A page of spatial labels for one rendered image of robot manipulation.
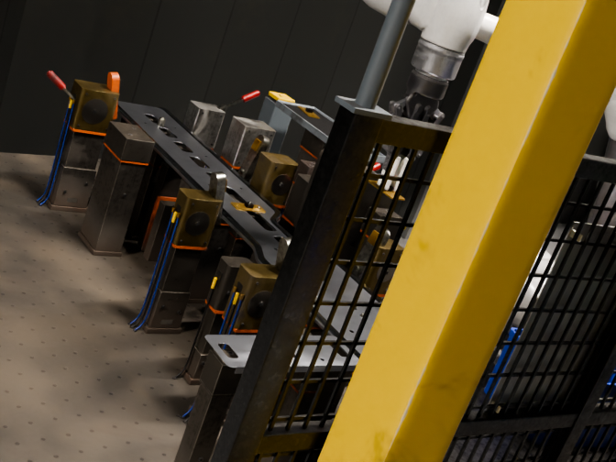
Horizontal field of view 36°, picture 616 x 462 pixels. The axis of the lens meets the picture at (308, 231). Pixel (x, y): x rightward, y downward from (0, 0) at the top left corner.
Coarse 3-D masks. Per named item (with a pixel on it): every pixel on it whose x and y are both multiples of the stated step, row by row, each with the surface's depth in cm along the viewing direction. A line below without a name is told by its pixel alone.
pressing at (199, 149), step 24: (144, 120) 263; (168, 120) 271; (168, 144) 250; (192, 144) 258; (192, 168) 239; (216, 168) 246; (240, 192) 234; (240, 216) 218; (264, 216) 224; (264, 240) 209; (336, 264) 211; (336, 288) 198; (312, 312) 184; (336, 312) 187; (360, 312) 191; (336, 336) 177; (360, 336) 180
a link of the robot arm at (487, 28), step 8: (368, 0) 183; (376, 0) 181; (384, 0) 179; (376, 8) 183; (384, 8) 180; (488, 16) 194; (496, 16) 195; (488, 24) 193; (480, 32) 194; (488, 32) 194; (480, 40) 196; (488, 40) 195
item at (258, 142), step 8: (264, 136) 248; (256, 144) 247; (264, 144) 247; (248, 152) 250; (256, 152) 248; (248, 160) 249; (256, 160) 248; (240, 168) 251; (248, 168) 248; (248, 176) 249
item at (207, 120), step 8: (192, 104) 274; (200, 104) 275; (208, 104) 278; (192, 112) 274; (200, 112) 272; (208, 112) 273; (216, 112) 275; (224, 112) 277; (184, 120) 278; (192, 120) 274; (200, 120) 273; (208, 120) 275; (216, 120) 276; (192, 128) 274; (200, 128) 275; (208, 128) 276; (216, 128) 278; (200, 136) 276; (208, 136) 277; (216, 136) 279; (208, 144) 279; (200, 160) 281
